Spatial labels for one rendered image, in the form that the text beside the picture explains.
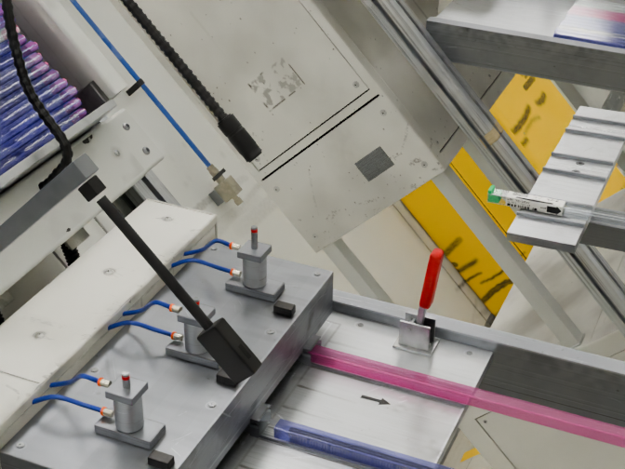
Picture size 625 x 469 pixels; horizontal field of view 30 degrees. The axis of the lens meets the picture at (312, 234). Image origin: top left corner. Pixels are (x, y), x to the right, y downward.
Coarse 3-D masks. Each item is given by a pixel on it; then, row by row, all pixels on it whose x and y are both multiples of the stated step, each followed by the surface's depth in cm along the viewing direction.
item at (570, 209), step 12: (492, 192) 123; (504, 192) 123; (504, 204) 123; (576, 204) 121; (564, 216) 121; (576, 216) 120; (588, 216) 120; (600, 216) 119; (612, 216) 118; (624, 216) 118
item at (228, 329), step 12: (216, 324) 81; (228, 324) 82; (204, 336) 82; (216, 336) 81; (228, 336) 81; (216, 348) 82; (228, 348) 81; (240, 348) 82; (216, 360) 82; (228, 360) 82; (240, 360) 81; (252, 360) 82; (228, 372) 82; (240, 372) 82; (252, 372) 82
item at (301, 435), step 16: (288, 432) 98; (304, 432) 98; (320, 432) 98; (320, 448) 97; (336, 448) 97; (352, 448) 96; (368, 448) 96; (368, 464) 96; (384, 464) 95; (400, 464) 95; (416, 464) 95; (432, 464) 95
